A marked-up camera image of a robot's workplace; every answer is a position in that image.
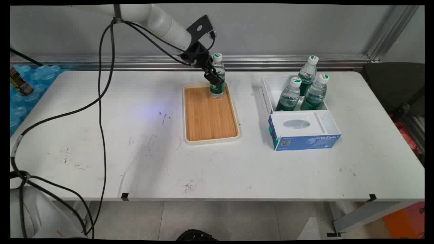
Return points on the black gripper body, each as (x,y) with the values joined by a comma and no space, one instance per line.
(196,55)

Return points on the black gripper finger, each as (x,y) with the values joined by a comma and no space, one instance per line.
(215,77)
(214,65)

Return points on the water bottle green label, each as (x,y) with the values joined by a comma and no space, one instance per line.
(217,90)
(289,100)
(315,96)
(307,76)

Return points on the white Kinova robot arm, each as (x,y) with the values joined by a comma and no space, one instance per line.
(154,17)

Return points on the wooden tray cream rim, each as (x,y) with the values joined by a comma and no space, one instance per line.
(208,115)

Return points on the white and blue cardboard box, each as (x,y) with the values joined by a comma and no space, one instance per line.
(305,142)

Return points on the black tape strip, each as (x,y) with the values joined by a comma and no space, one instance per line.
(373,197)
(125,196)

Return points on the black round floor object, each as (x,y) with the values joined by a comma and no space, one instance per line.
(196,235)

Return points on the colourful printed carton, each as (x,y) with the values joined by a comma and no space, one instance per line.
(21,83)

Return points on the shrink-wrapped blue water bottle pack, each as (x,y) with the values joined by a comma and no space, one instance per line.
(20,108)

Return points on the red bag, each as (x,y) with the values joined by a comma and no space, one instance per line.
(408,137)

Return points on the grey table leg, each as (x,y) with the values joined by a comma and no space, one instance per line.
(366,213)

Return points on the orange box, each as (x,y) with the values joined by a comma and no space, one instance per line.
(407,220)

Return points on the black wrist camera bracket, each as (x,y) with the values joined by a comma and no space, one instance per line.
(200,27)

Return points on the horizontal aluminium rail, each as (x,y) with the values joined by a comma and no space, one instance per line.
(271,62)

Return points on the slanted aluminium frame post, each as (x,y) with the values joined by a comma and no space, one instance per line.
(390,34)

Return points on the aluminium frame beam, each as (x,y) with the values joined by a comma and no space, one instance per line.
(415,130)

